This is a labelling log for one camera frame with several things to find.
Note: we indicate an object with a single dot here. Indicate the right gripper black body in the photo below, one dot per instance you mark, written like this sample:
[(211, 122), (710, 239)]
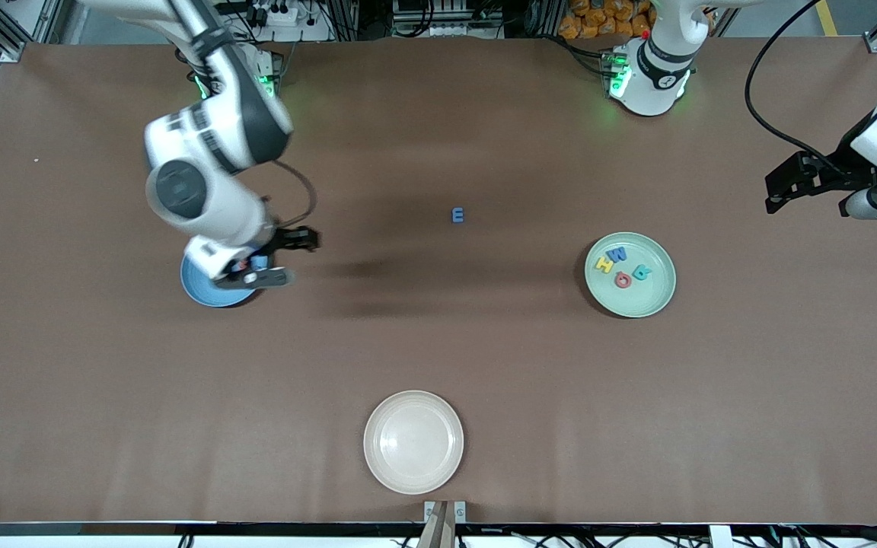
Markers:
[(284, 239)]

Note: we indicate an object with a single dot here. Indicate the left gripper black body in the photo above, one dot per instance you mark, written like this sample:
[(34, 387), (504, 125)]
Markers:
[(839, 174)]

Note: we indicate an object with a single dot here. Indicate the blue letter g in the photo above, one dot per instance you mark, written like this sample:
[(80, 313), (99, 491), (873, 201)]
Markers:
[(258, 262)]

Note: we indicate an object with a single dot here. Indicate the blue letter E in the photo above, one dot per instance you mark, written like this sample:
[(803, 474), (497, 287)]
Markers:
[(457, 216)]

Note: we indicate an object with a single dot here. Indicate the teal letter R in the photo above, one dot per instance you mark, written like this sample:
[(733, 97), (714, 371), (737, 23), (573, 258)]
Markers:
[(641, 272)]

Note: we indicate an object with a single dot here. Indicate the blue letter M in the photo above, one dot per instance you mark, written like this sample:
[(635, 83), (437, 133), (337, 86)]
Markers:
[(617, 254)]

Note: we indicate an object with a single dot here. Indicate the light green plate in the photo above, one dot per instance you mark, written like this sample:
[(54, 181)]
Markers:
[(636, 301)]

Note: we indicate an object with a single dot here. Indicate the red letter Q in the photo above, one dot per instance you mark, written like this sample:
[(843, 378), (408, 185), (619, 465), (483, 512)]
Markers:
[(617, 280)]

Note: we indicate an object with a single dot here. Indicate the yellow letter H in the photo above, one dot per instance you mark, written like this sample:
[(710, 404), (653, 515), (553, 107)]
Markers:
[(604, 265)]

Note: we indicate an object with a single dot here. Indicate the blue plate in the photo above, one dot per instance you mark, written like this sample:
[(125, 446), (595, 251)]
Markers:
[(202, 293)]

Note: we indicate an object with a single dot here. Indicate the paper table cover sheet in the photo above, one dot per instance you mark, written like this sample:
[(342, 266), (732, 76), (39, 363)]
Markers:
[(103, 380)]

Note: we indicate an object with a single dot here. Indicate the white power strip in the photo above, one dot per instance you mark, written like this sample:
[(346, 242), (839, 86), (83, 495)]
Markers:
[(282, 15), (438, 30)]

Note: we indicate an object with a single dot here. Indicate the beige plate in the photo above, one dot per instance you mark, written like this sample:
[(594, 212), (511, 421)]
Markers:
[(413, 441)]

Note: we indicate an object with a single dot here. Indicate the orange packaged items pile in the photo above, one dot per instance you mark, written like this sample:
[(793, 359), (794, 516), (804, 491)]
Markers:
[(579, 27)]

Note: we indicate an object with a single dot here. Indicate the dark equipment rack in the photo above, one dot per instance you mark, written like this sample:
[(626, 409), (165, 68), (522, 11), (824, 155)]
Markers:
[(499, 15)]

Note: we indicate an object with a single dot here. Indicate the metal mounting bracket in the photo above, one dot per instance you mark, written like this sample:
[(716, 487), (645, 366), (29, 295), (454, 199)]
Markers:
[(460, 511)]

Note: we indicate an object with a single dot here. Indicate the brown camera mount post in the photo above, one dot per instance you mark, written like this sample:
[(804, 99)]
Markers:
[(438, 533)]

